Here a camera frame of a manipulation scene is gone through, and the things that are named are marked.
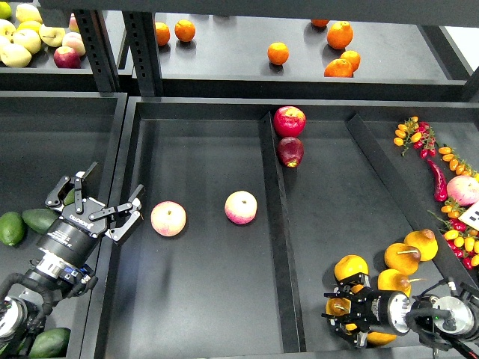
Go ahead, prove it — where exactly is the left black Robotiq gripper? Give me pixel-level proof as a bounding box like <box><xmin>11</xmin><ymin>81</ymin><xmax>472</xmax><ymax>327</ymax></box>
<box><xmin>45</xmin><ymin>162</ymin><xmax>145</xmax><ymax>243</ymax></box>

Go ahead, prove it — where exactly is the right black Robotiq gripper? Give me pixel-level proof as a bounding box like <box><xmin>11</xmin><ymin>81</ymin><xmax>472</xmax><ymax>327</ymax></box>
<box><xmin>321</xmin><ymin>272</ymin><xmax>382</xmax><ymax>349</ymax></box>

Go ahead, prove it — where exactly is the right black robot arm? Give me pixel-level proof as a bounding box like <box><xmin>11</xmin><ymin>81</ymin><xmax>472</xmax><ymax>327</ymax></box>
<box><xmin>322</xmin><ymin>272</ymin><xmax>478</xmax><ymax>358</ymax></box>

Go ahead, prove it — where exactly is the yellow pear bottom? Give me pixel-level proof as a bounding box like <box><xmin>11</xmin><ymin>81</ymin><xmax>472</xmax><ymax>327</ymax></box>
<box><xmin>367</xmin><ymin>331</ymin><xmax>397</xmax><ymax>346</ymax></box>

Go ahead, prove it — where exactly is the light green avocado top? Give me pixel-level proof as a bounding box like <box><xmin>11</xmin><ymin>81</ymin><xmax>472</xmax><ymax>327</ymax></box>
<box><xmin>63</xmin><ymin>189</ymin><xmax>75</xmax><ymax>206</ymax></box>

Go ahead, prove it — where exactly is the dark green avocado middle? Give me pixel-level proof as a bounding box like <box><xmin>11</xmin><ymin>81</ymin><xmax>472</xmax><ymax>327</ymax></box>
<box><xmin>22</xmin><ymin>209</ymin><xmax>58</xmax><ymax>234</ymax></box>

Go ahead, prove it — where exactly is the bright green avocado far left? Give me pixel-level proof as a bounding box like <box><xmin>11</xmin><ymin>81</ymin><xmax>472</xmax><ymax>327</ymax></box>
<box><xmin>1</xmin><ymin>212</ymin><xmax>25</xmax><ymax>246</ymax></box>

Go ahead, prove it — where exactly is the yellow pear by divider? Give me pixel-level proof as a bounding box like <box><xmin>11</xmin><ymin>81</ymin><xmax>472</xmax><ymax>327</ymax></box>
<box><xmin>403</xmin><ymin>229</ymin><xmax>439</xmax><ymax>262</ymax></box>

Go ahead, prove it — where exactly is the dark avocado bottom left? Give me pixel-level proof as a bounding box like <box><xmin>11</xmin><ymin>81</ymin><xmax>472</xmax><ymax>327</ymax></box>
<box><xmin>28</xmin><ymin>328</ymin><xmax>70</xmax><ymax>358</ymax></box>

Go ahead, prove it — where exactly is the pale yellow pear top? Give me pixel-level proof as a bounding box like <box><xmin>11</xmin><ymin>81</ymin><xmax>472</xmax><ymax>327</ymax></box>
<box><xmin>15</xmin><ymin>3</ymin><xmax>43</xmax><ymax>24</ymax></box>

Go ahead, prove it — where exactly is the pink apple left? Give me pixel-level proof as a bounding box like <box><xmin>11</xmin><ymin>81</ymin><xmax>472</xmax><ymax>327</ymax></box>
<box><xmin>150</xmin><ymin>201</ymin><xmax>186</xmax><ymax>237</ymax></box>

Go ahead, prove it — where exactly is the pink apple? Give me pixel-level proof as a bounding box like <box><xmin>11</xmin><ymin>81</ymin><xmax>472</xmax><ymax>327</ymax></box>
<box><xmin>150</xmin><ymin>201</ymin><xmax>186</xmax><ymax>237</ymax></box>
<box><xmin>224</xmin><ymin>191</ymin><xmax>257</xmax><ymax>225</ymax></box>

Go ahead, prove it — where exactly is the black left tray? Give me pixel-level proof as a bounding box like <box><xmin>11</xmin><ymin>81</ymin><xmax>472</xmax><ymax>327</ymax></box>
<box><xmin>1</xmin><ymin>91</ymin><xmax>127</xmax><ymax>358</ymax></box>

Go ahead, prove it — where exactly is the black tray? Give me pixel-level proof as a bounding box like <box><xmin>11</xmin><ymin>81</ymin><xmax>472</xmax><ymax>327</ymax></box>
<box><xmin>94</xmin><ymin>98</ymin><xmax>478</xmax><ymax>358</ymax></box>
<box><xmin>1</xmin><ymin>91</ymin><xmax>127</xmax><ymax>358</ymax></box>

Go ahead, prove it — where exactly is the lower cherry tomato bunch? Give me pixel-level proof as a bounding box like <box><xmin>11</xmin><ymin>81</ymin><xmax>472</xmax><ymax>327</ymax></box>
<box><xmin>428</xmin><ymin>197</ymin><xmax>478</xmax><ymax>271</ymax></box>

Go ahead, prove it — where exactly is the pink apple centre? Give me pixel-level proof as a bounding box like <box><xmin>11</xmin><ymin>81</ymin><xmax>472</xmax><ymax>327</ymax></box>
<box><xmin>224</xmin><ymin>191</ymin><xmax>257</xmax><ymax>225</ymax></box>

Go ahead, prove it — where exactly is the black upper left shelf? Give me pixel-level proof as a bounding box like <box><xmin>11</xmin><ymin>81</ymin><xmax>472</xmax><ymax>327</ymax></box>
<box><xmin>1</xmin><ymin>10</ymin><xmax>132</xmax><ymax>92</ymax></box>

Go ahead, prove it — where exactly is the black middle tray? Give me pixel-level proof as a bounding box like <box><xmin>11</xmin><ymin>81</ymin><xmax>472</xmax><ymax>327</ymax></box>
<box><xmin>94</xmin><ymin>98</ymin><xmax>478</xmax><ymax>358</ymax></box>

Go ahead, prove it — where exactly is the red apple upper shelf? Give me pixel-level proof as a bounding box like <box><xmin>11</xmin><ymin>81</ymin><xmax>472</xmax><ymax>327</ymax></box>
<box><xmin>54</xmin><ymin>46</ymin><xmax>81</xmax><ymax>69</ymax></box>

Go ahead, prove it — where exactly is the red chili pepper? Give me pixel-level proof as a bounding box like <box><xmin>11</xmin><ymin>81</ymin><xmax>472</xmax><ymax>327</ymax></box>
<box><xmin>426</xmin><ymin>159</ymin><xmax>448</xmax><ymax>202</ymax></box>

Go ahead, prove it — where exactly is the white price label card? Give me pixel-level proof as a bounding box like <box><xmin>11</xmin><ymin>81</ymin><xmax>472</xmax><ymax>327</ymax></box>
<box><xmin>459</xmin><ymin>202</ymin><xmax>479</xmax><ymax>230</ymax></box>

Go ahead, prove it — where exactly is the pink peach upper shelf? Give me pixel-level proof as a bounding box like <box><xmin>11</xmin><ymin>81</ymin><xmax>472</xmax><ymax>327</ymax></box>
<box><xmin>62</xmin><ymin>32</ymin><xmax>86</xmax><ymax>57</ymax></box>

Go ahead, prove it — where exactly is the pink apple right tray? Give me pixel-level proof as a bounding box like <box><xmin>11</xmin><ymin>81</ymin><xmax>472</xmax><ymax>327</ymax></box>
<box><xmin>446</xmin><ymin>175</ymin><xmax>478</xmax><ymax>206</ymax></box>

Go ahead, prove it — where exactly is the pale yellow apple front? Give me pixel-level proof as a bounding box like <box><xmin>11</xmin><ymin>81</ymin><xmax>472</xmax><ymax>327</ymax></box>
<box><xmin>1</xmin><ymin>43</ymin><xmax>32</xmax><ymax>68</ymax></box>

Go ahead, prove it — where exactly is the pale yellow apple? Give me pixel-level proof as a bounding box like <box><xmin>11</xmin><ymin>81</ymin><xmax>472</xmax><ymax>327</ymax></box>
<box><xmin>13</xmin><ymin>28</ymin><xmax>42</xmax><ymax>55</ymax></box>
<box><xmin>1</xmin><ymin>43</ymin><xmax>32</xmax><ymax>68</ymax></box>
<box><xmin>38</xmin><ymin>24</ymin><xmax>66</xmax><ymax>48</ymax></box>

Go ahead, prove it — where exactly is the pale yellow apple right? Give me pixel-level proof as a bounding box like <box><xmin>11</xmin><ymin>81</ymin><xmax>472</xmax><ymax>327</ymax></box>
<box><xmin>38</xmin><ymin>24</ymin><xmax>66</xmax><ymax>48</ymax></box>

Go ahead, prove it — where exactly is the dark red apple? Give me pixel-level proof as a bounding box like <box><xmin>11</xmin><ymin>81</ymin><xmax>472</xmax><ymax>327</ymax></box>
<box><xmin>276</xmin><ymin>137</ymin><xmax>305</xmax><ymax>168</ymax></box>

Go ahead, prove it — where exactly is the pale yellow apple middle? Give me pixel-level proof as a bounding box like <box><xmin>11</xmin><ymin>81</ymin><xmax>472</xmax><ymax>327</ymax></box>
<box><xmin>13</xmin><ymin>28</ymin><xmax>42</xmax><ymax>55</ymax></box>

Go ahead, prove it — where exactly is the orange far left shelf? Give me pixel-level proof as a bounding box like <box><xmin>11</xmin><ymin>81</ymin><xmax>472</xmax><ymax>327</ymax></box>
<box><xmin>155</xmin><ymin>22</ymin><xmax>171</xmax><ymax>46</ymax></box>

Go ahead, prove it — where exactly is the orange cherry tomato bunch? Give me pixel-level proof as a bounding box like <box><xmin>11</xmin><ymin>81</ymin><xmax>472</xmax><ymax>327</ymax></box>
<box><xmin>438</xmin><ymin>146</ymin><xmax>478</xmax><ymax>180</ymax></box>

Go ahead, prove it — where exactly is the yellow lemon upper shelf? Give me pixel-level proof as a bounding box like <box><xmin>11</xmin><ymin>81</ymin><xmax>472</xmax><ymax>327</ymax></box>
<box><xmin>17</xmin><ymin>20</ymin><xmax>42</xmax><ymax>34</ymax></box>

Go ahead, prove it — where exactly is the upper cherry tomato bunch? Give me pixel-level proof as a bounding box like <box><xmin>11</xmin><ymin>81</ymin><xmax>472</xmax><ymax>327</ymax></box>
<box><xmin>393</xmin><ymin>116</ymin><xmax>436</xmax><ymax>159</ymax></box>

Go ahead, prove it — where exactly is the pale apple left edge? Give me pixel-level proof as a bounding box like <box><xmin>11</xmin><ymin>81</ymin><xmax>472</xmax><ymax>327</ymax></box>
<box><xmin>0</xmin><ymin>19</ymin><xmax>16</xmax><ymax>40</ymax></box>

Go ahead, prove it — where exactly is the bright red apple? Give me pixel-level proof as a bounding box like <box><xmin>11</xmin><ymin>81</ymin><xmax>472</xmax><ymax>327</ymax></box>
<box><xmin>273</xmin><ymin>106</ymin><xmax>306</xmax><ymax>138</ymax></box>

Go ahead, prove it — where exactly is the black perforated shelf post right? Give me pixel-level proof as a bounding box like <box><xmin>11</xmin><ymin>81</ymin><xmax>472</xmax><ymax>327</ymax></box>
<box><xmin>122</xmin><ymin>11</ymin><xmax>164</xmax><ymax>97</ymax></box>

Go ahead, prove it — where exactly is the black perforated shelf post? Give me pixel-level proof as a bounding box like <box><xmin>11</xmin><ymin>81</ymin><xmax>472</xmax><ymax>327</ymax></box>
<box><xmin>73</xmin><ymin>10</ymin><xmax>120</xmax><ymax>93</ymax></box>
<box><xmin>122</xmin><ymin>11</ymin><xmax>164</xmax><ymax>97</ymax></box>

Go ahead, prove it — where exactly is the black perforated shelf post left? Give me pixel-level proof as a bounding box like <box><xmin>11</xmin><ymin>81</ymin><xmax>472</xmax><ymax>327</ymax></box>
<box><xmin>73</xmin><ymin>10</ymin><xmax>120</xmax><ymax>93</ymax></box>

